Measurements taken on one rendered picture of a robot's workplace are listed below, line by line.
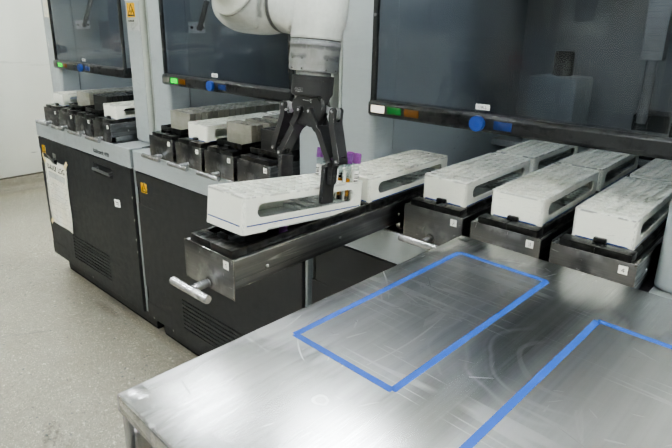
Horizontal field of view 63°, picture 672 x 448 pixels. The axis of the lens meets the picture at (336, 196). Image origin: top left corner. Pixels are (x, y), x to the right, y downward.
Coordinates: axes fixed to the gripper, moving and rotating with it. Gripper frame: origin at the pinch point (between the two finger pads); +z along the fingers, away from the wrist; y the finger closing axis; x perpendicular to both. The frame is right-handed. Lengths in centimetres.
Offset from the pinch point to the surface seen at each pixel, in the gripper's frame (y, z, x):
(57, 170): -173, 31, 24
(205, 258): -0.9, 10.3, -20.9
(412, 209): 10.3, 4.9, 21.2
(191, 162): -69, 9, 22
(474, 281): 38.1, 5.3, -4.2
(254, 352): 29.7, 8.6, -36.0
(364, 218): 6.5, 6.2, 10.5
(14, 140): -350, 45, 65
